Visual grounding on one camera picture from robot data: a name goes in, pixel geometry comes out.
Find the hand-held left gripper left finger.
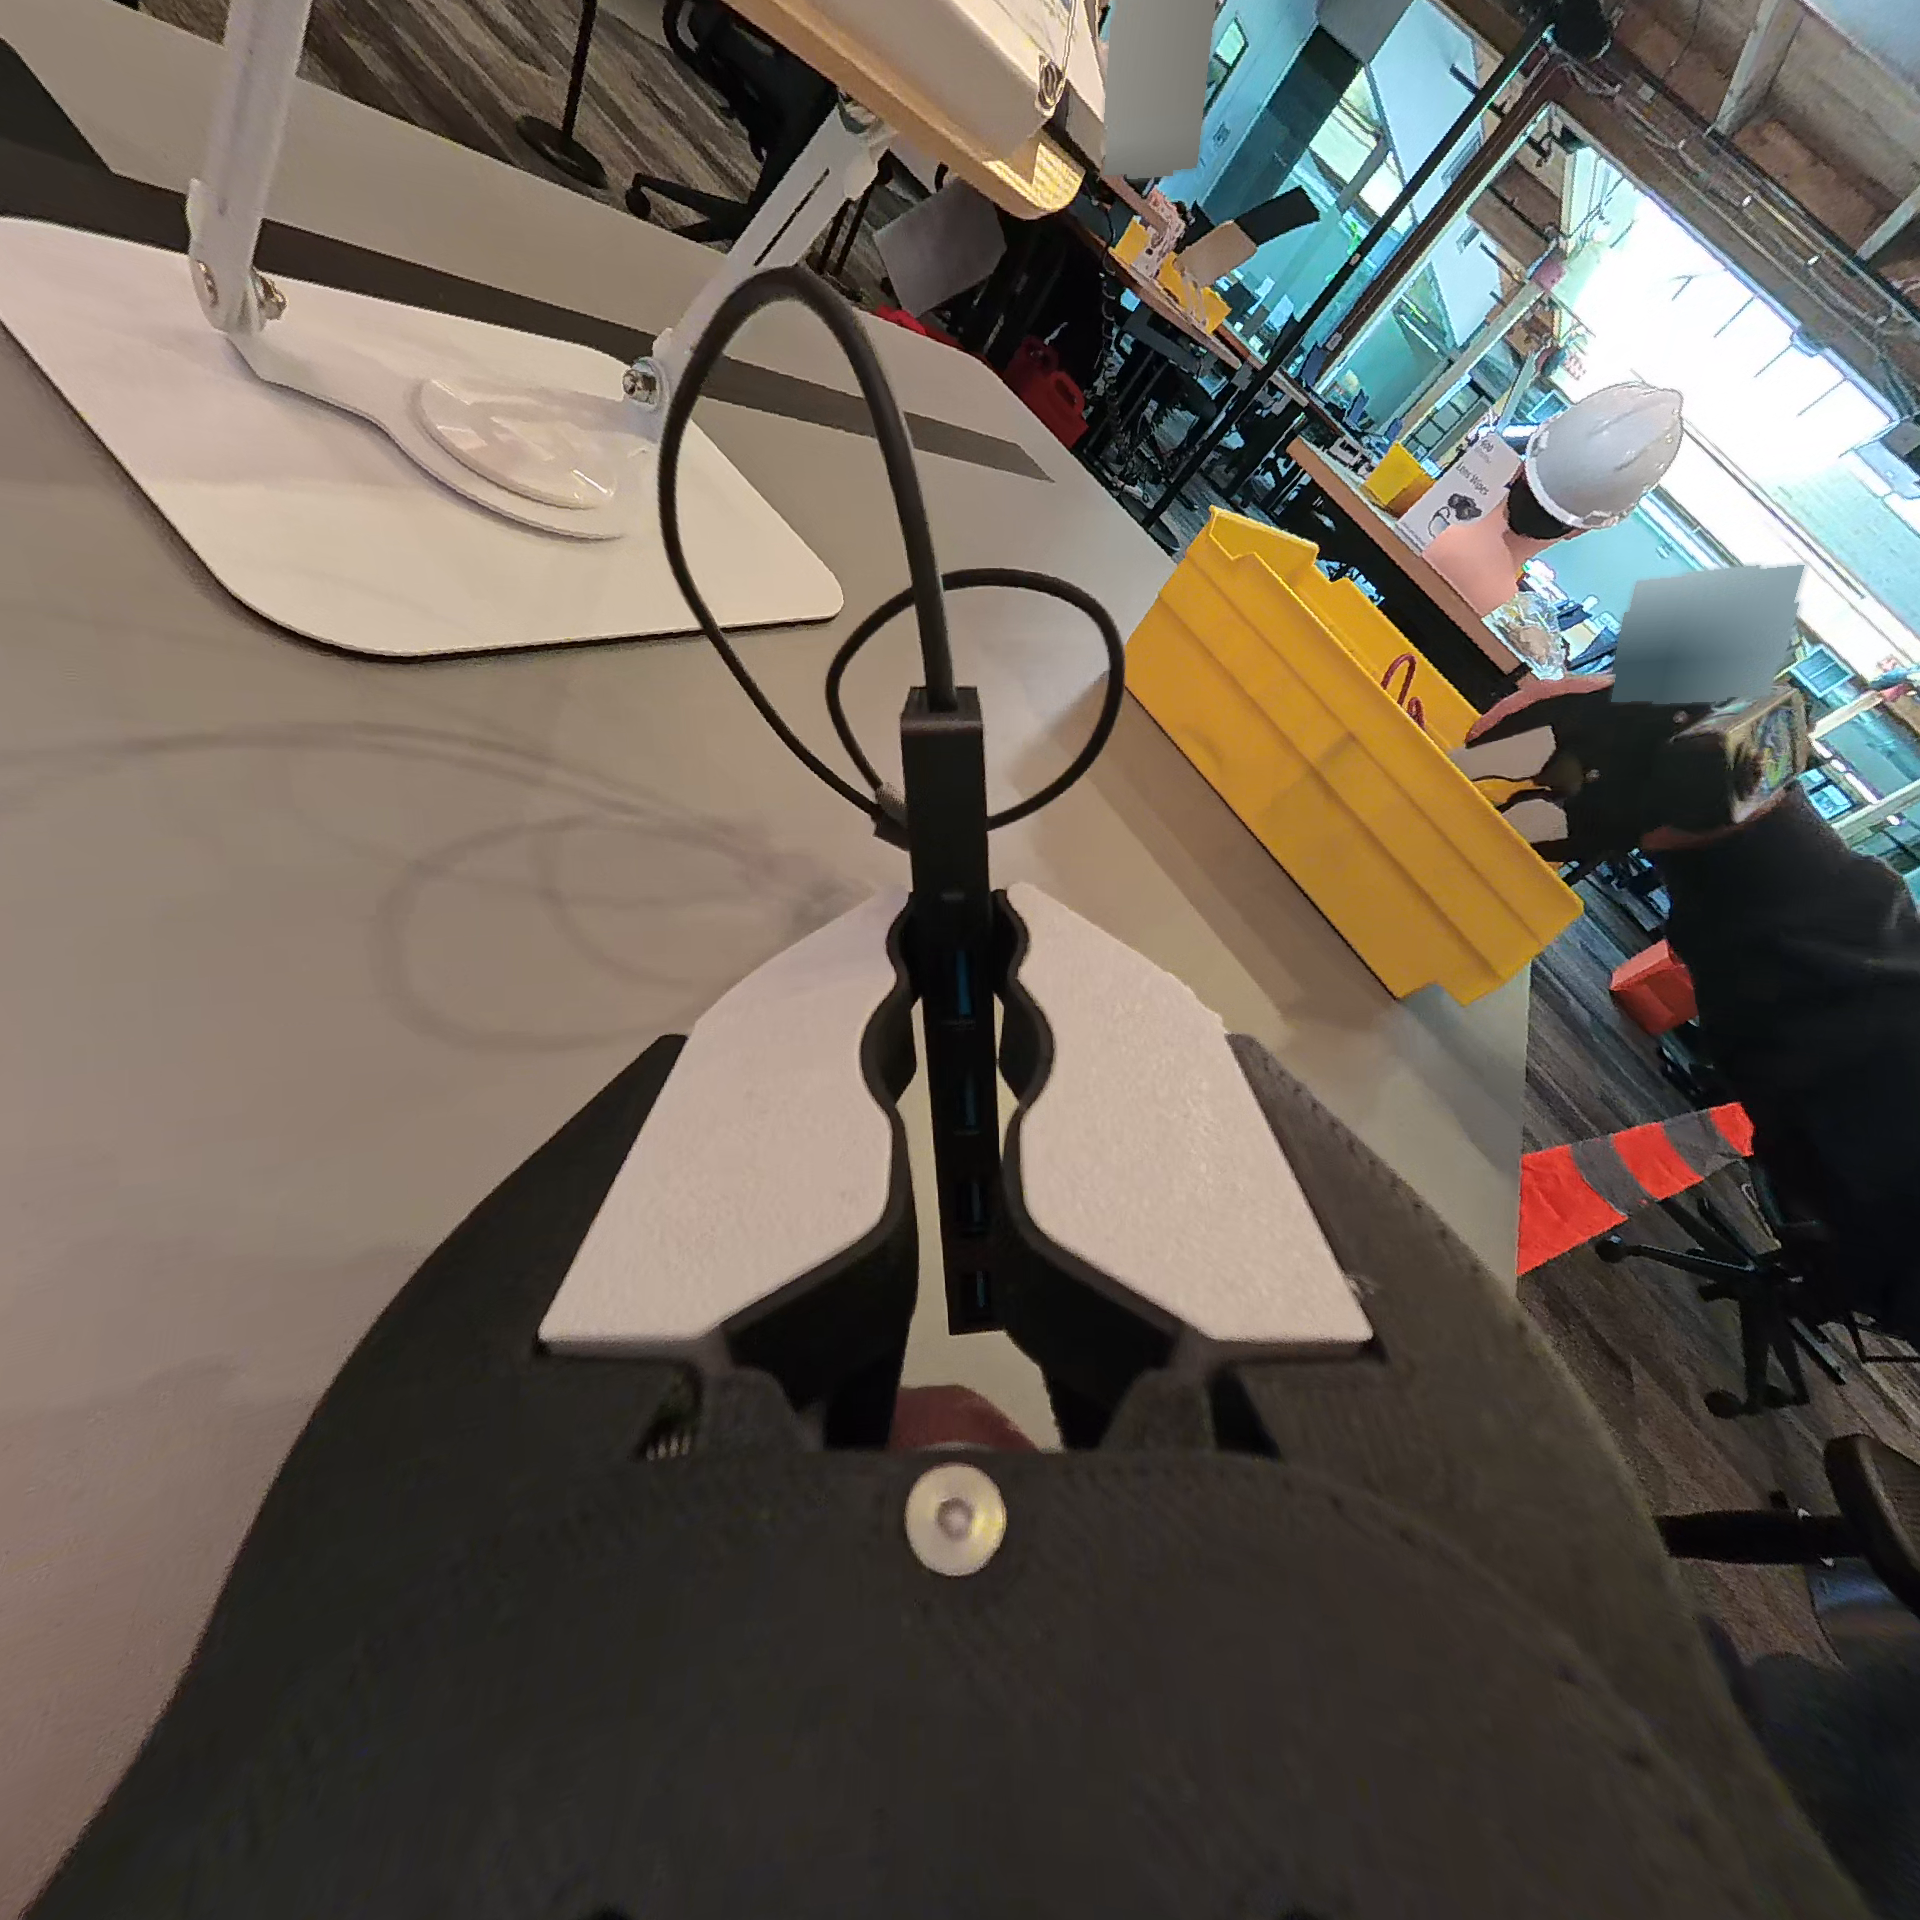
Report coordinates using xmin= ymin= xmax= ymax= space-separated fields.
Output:
xmin=534 ymin=885 xmax=922 ymax=1419

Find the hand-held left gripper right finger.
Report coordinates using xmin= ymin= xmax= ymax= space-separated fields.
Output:
xmin=997 ymin=879 xmax=1375 ymax=1426

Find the yellow plastic bin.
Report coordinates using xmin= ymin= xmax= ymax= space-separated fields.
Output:
xmin=1125 ymin=507 xmax=1583 ymax=1002

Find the black usb hub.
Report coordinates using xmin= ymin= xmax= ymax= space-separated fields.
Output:
xmin=897 ymin=681 xmax=1003 ymax=1336

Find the person's left hand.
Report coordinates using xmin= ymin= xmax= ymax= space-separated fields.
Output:
xmin=891 ymin=1382 xmax=1039 ymax=1450

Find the orange box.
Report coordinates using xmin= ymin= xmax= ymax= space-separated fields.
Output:
xmin=1609 ymin=942 xmax=1701 ymax=1037

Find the mannequin head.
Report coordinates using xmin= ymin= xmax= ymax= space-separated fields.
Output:
xmin=1421 ymin=456 xmax=1623 ymax=605

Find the white product box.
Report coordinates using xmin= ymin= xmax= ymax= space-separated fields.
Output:
xmin=1399 ymin=432 xmax=1537 ymax=552

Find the person's black top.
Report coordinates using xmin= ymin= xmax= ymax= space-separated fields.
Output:
xmin=1650 ymin=785 xmax=1920 ymax=1328

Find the white hard hat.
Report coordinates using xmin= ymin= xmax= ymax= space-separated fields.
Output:
xmin=1522 ymin=381 xmax=1686 ymax=529

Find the orange traffic cone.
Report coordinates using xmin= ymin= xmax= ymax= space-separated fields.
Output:
xmin=1518 ymin=1102 xmax=1758 ymax=1280

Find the white flat panel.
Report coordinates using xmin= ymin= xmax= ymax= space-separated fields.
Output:
xmin=1099 ymin=0 xmax=1221 ymax=175

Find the pale paper sheet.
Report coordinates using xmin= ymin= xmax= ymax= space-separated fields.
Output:
xmin=877 ymin=186 xmax=1007 ymax=309

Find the white and wooden panel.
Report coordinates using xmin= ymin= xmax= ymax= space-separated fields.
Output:
xmin=727 ymin=0 xmax=1114 ymax=214

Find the black pole stand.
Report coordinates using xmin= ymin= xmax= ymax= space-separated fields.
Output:
xmin=516 ymin=0 xmax=614 ymax=191

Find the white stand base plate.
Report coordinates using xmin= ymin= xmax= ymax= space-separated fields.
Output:
xmin=0 ymin=214 xmax=846 ymax=657

